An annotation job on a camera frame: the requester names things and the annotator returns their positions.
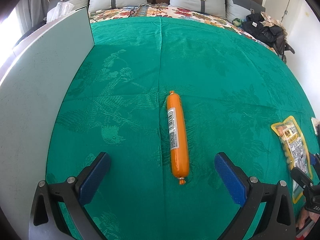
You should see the yellow grey peanut bag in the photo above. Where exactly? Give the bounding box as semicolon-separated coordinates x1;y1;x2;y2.
271;115;313;204

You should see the orange sausage stick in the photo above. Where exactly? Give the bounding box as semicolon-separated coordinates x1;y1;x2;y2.
167;90;190;185

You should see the person's right hand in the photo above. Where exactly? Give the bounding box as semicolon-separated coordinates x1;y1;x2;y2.
296;207;318;229

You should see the white phone on table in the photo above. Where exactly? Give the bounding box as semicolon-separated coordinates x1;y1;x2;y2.
311;117;320;135

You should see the white cardboard box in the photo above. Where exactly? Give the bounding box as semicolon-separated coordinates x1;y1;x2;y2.
1;8;94;239

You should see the beige patterned cloth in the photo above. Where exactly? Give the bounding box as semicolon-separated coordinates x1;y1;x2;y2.
260;12;285;30

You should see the green patterned tablecloth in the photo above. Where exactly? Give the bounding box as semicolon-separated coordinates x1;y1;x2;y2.
46;17;318;239

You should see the far right grey pillow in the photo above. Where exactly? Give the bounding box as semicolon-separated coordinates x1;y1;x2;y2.
226;0;265;22

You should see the grey curtain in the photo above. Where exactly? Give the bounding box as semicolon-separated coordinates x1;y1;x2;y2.
15;0;49;34

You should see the white plastic bag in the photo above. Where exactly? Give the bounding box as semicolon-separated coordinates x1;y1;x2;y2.
47;2;74;23

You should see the floral sofa cover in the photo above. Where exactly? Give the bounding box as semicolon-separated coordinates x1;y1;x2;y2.
89;3;276;52

